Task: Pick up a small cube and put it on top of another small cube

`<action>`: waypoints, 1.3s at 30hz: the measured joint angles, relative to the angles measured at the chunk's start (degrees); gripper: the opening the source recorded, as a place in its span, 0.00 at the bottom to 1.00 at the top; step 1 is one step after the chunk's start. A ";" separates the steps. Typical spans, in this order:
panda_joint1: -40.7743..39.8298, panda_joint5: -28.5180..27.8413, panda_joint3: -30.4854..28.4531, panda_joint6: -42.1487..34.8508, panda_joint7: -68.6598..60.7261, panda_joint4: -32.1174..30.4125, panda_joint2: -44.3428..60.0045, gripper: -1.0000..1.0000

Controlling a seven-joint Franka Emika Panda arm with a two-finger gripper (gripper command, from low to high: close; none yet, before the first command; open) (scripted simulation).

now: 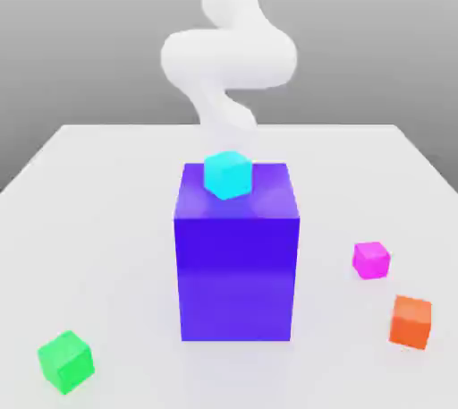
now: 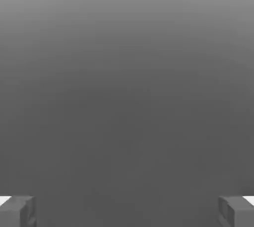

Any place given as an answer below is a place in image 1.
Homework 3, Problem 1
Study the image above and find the small cyan cube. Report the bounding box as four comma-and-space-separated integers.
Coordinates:
203, 149, 253, 201

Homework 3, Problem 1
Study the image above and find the large purple box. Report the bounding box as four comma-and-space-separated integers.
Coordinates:
173, 162, 301, 343

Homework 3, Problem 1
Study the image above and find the small green cube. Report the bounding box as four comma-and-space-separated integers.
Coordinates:
37, 329, 96, 396

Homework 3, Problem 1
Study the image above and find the small magenta cube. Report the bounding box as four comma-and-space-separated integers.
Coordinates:
352, 241, 392, 281

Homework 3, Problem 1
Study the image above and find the small orange cube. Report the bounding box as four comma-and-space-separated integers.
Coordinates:
388, 294, 433, 351

